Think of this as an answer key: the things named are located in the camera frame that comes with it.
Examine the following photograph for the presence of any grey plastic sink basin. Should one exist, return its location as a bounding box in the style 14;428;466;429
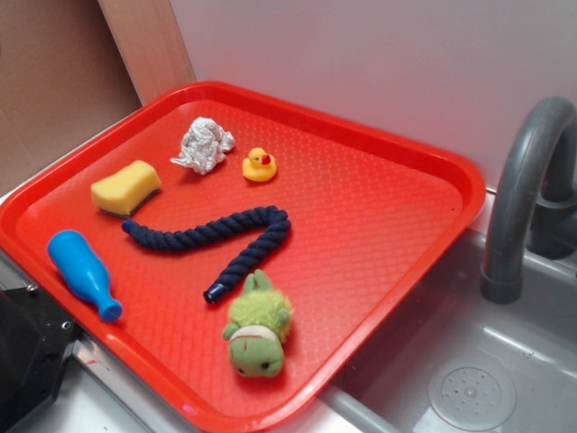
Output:
321;231;576;432

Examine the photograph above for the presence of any wooden board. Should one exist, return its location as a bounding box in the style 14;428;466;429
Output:
98;0;196;105

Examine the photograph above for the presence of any yellow sponge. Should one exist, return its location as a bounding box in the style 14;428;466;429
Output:
91;160;161;217

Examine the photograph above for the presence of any green plush turtle toy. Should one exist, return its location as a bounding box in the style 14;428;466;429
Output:
223;269;294;378

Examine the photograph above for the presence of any blue plastic bottle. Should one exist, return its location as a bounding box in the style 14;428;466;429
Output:
48;230;124;323

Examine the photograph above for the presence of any dark blue twisted rope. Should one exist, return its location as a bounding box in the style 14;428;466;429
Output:
122;205;292;307

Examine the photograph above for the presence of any red plastic tray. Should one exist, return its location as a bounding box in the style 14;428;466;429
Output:
1;82;485;432

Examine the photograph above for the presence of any grey toy faucet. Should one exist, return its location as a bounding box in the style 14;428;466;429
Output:
481;97;576;304

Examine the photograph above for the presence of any yellow rubber duck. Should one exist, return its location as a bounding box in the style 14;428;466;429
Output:
242;147;278;182

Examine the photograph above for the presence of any crumpled white paper ball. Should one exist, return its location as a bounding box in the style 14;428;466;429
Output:
170;116;235;176

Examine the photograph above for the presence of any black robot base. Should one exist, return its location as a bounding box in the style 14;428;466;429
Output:
1;285;79;432

